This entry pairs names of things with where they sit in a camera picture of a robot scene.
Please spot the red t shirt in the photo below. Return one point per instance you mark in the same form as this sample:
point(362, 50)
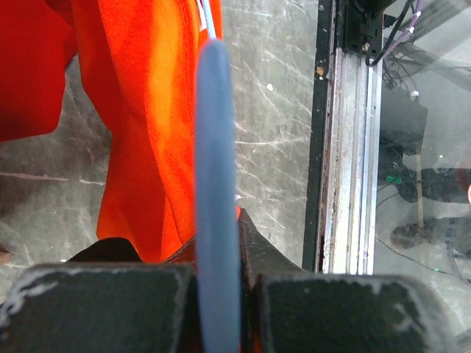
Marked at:
point(37, 44)

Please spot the black t shirt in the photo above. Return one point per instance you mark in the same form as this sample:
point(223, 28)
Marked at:
point(108, 250)

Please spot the aluminium rail frame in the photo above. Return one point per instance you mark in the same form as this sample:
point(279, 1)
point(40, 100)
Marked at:
point(339, 233)

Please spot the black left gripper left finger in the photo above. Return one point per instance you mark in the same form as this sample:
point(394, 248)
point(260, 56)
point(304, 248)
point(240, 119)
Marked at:
point(104, 307)

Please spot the light blue wire hanger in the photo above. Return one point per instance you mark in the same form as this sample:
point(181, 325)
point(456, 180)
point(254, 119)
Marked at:
point(217, 238)

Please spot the orange t shirt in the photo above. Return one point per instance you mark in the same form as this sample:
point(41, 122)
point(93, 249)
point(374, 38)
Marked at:
point(138, 65)

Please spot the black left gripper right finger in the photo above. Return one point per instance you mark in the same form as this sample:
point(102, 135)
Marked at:
point(288, 309)

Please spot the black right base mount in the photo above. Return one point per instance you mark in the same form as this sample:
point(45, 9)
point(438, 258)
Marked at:
point(362, 29)

